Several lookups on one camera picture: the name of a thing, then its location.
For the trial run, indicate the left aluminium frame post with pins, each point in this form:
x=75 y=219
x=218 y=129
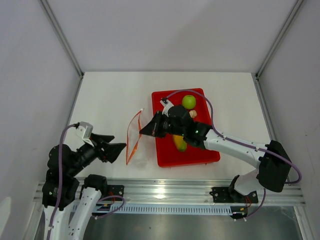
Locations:
x=49 y=13

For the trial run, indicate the right aluminium frame post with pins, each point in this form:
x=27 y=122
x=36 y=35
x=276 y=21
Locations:
x=293 y=13

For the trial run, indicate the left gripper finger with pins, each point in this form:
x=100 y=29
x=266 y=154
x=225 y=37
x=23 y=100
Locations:
x=98 y=139
x=111 y=151

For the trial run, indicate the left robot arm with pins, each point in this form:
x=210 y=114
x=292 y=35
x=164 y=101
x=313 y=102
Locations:
x=68 y=206

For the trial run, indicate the aluminium frame post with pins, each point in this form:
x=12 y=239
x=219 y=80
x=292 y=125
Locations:
x=293 y=13
x=49 y=13

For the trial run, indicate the aluminium mounting rail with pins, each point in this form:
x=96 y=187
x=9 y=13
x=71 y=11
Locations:
x=194 y=192

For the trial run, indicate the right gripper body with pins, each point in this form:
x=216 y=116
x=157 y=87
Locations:
x=166 y=127

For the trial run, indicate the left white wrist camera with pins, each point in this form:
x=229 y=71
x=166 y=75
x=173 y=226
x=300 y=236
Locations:
x=84 y=131

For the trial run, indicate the beige garlic bulb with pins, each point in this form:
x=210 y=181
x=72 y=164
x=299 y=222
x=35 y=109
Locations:
x=193 y=113

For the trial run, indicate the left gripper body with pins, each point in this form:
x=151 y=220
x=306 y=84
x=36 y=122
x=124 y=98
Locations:
x=87 y=153

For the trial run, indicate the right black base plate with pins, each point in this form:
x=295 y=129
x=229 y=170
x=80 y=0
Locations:
x=224 y=195

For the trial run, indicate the clear zip top bag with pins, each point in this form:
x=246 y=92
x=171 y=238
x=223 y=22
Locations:
x=135 y=154

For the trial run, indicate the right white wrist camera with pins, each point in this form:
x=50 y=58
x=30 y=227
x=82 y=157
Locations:
x=167 y=104

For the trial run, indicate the green apple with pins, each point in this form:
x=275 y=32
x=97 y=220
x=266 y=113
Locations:
x=189 y=102

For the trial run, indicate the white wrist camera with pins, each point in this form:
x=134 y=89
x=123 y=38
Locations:
x=84 y=131
x=167 y=104

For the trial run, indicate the slotted cable duct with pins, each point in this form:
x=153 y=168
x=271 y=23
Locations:
x=174 y=209

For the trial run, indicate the yellow green mango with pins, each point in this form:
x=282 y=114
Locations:
x=179 y=143

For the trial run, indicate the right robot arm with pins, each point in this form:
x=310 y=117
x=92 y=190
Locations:
x=270 y=161

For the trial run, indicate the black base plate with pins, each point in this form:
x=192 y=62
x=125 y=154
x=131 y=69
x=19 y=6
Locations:
x=115 y=192
x=224 y=195

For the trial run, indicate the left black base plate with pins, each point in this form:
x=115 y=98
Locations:
x=115 y=192

